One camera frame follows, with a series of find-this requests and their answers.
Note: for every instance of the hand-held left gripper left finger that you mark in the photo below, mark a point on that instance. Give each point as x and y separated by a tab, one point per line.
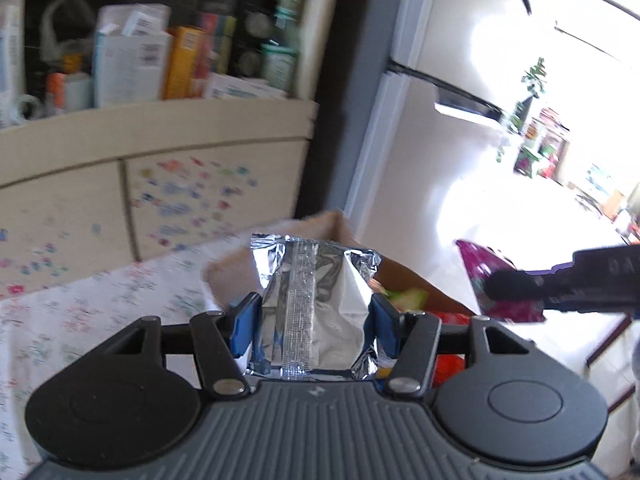
245	325

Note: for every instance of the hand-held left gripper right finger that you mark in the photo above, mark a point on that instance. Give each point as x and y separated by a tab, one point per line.
382	330

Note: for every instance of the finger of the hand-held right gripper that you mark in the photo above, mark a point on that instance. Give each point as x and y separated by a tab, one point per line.
525	285

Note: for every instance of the green snack packet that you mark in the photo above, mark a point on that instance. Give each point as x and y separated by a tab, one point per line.
410	297

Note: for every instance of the pink snack packet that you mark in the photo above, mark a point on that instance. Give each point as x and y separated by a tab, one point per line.
480	260

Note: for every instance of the silver foil snack packet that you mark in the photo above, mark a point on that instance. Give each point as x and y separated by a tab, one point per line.
325	310

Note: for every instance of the brown cardboard box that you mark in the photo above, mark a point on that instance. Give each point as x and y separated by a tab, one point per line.
450	295

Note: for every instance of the floral tablecloth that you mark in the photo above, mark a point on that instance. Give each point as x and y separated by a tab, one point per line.
75	310

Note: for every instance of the potted green plant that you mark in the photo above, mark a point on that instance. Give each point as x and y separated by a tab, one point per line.
532	77

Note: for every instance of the cream wooden cabinet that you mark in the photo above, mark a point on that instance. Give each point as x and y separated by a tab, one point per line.
65	200

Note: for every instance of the flat white box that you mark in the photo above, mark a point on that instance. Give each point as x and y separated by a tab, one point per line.
240	90

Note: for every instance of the teal jar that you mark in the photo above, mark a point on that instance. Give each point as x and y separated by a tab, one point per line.
279	70

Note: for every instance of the orange box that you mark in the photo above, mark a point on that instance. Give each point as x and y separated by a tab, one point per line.
182	65

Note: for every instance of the white and teal box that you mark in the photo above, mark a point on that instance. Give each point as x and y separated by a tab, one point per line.
125	60

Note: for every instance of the white box with blue print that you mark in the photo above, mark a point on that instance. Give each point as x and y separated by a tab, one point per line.
10	60

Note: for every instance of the grey door frame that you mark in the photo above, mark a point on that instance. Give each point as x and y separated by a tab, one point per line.
380	135

